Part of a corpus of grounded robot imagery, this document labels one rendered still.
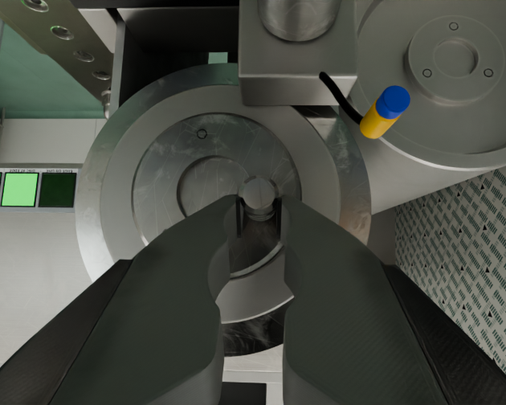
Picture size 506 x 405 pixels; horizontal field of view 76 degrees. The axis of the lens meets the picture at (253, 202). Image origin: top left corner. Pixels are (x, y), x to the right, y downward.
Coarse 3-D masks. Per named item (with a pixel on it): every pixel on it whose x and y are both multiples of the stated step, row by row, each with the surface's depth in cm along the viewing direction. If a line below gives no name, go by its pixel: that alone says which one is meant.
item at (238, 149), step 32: (192, 128) 15; (224, 128) 15; (256, 128) 14; (160, 160) 14; (192, 160) 14; (224, 160) 15; (256, 160) 14; (288, 160) 14; (160, 192) 14; (192, 192) 14; (224, 192) 14; (288, 192) 14; (160, 224) 14; (256, 224) 14; (256, 256) 14
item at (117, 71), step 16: (128, 32) 19; (128, 48) 19; (128, 64) 19; (144, 64) 21; (160, 64) 24; (176, 64) 29; (192, 64) 34; (112, 80) 18; (128, 80) 19; (144, 80) 21; (112, 96) 18; (128, 96) 19; (112, 112) 18
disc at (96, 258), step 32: (224, 64) 17; (160, 96) 17; (128, 128) 17; (320, 128) 16; (96, 160) 17; (352, 160) 16; (96, 192) 16; (352, 192) 16; (96, 224) 16; (352, 224) 16; (96, 256) 16; (256, 320) 15; (224, 352) 15; (256, 352) 15
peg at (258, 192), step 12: (252, 180) 11; (264, 180) 11; (240, 192) 11; (252, 192) 11; (264, 192) 11; (276, 192) 11; (252, 204) 11; (264, 204) 11; (276, 204) 11; (252, 216) 12; (264, 216) 12
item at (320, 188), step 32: (192, 96) 16; (224, 96) 16; (160, 128) 16; (288, 128) 16; (128, 160) 16; (320, 160) 15; (128, 192) 16; (320, 192) 15; (128, 224) 15; (128, 256) 15; (224, 288) 15; (256, 288) 15; (288, 288) 15; (224, 320) 14
